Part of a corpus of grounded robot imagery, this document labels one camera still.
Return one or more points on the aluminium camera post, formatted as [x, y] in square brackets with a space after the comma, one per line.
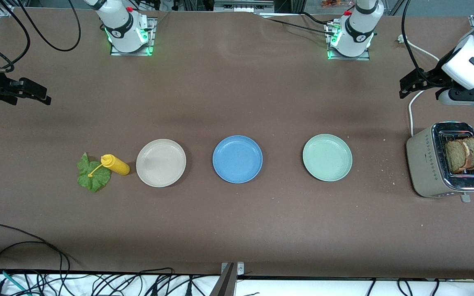
[228, 283]

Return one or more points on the orange packet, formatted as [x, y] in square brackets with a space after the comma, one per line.
[335, 3]

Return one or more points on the green lettuce leaf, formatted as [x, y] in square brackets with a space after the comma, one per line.
[93, 183]

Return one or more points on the beige plate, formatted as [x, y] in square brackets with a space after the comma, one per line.
[161, 164]

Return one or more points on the blue plate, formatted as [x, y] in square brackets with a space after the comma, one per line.
[237, 160]

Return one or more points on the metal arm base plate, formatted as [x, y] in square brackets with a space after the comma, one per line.
[348, 58]
[117, 53]

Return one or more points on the yellow squeeze bottle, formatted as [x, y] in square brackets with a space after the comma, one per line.
[117, 165]

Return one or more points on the beige chrome toaster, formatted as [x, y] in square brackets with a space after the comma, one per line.
[426, 164]

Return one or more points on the grey metal box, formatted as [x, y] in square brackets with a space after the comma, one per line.
[241, 6]

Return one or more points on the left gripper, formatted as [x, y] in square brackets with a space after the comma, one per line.
[433, 77]

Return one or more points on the green plate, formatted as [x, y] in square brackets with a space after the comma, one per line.
[327, 158]

